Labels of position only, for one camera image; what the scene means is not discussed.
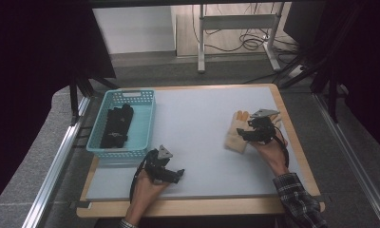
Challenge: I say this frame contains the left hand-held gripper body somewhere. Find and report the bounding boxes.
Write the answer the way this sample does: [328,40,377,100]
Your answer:
[143,144,181,185]

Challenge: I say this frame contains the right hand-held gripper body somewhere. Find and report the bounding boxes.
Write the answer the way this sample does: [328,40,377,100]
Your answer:
[245,108,281,145]

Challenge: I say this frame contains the beige work glove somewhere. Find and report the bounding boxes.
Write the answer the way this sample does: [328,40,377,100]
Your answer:
[223,110,253,154]

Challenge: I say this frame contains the teal plastic basket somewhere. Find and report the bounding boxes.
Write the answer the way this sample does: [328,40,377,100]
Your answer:
[85,88,157,160]

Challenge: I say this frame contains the black gloves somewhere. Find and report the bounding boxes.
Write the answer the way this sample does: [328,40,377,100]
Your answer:
[99,103,135,149]

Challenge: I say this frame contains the person's right hand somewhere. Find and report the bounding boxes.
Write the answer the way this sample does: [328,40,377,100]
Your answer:
[250,136,290,176]

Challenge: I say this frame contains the person's left hand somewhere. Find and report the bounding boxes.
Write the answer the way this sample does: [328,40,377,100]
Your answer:
[134,169,171,205]

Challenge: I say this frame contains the wooden table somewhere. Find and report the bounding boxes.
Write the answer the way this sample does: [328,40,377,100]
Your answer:
[76,83,326,219]

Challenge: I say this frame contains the white table mat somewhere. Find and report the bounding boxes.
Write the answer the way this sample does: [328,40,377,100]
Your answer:
[85,86,306,201]

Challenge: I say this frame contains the white power strip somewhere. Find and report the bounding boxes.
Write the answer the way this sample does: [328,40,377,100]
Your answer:
[287,64,305,79]

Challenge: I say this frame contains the black metal stand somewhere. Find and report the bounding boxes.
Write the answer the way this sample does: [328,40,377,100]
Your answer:
[278,18,351,124]

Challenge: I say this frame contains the black tripod legs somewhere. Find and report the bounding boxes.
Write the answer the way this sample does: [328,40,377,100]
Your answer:
[68,70,120,125]

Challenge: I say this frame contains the black curtain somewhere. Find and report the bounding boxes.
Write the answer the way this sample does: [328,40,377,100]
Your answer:
[282,0,380,150]
[0,0,117,210]

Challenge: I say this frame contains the white panel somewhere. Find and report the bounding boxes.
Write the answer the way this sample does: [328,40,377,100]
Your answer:
[92,5,177,55]

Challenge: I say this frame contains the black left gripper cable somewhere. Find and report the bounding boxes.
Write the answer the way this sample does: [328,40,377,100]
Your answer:
[128,154,152,204]

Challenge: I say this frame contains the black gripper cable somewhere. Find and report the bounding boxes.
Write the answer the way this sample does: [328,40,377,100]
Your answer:
[274,125,291,168]
[128,154,152,204]

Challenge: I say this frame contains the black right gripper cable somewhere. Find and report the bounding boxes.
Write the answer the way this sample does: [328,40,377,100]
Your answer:
[274,125,291,168]

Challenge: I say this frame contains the black floor cables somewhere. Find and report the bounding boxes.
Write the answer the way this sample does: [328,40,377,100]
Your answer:
[191,2,301,54]

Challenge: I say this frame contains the aluminium rail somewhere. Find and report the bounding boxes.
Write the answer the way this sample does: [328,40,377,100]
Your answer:
[21,96,91,228]
[312,92,380,220]

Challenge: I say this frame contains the white metal desk frame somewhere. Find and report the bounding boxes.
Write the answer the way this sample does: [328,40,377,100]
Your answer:
[197,2,283,74]

